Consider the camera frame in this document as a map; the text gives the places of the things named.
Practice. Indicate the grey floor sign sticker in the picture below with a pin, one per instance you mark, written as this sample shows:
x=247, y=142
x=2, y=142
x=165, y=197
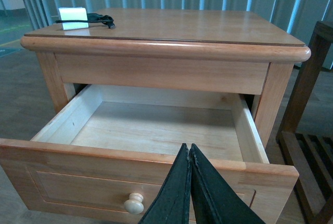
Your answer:
x=4, y=51

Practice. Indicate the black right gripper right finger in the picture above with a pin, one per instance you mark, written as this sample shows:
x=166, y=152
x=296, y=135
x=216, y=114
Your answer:
x=214, y=201

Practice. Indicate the white charger with black cable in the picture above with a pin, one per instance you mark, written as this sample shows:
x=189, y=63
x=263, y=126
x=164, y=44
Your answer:
x=77, y=18

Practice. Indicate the light wooden nightstand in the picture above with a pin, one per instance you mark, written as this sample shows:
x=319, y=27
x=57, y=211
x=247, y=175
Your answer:
x=207, y=50

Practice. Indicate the dark wooden side table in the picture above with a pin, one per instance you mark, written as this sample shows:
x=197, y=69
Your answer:
x=303, y=144

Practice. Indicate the wooden drawer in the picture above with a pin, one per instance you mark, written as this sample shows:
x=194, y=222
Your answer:
x=111, y=141

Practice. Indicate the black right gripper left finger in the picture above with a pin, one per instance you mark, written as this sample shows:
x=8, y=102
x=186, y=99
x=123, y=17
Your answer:
x=173, y=200

